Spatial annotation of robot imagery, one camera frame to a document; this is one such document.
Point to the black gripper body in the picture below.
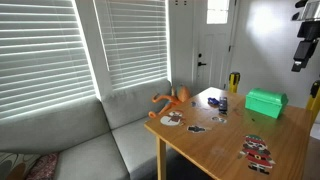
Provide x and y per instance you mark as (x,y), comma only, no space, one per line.
(310,30)

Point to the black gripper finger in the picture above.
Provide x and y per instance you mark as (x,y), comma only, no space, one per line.
(303,55)

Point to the green plastic lunch box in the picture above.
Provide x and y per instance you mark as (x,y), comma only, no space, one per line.
(265,103)

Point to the white entrance door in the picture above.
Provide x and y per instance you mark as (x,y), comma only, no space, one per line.
(213,50)

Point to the small blue toy car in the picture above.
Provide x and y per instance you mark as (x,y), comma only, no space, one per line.
(213,101)

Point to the wooden table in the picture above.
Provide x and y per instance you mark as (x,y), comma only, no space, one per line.
(226,143)

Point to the orange octopus plush toy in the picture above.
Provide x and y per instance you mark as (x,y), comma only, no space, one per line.
(182,93)

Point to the small black figure sticker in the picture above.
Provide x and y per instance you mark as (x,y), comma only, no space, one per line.
(196,129)

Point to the snowman sticker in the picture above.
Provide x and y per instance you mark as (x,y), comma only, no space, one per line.
(171,119)

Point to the white window blind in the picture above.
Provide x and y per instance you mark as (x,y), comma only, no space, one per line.
(40,56)
(136,43)

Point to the grey fabric sofa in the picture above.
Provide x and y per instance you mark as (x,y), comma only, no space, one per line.
(83,133)

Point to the red patterned cushion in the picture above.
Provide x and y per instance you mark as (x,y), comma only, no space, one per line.
(43,166)

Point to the oval patterned cushion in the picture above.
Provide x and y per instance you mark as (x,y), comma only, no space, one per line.
(15,166)

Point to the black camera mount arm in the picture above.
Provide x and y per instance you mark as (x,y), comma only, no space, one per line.
(301,3)

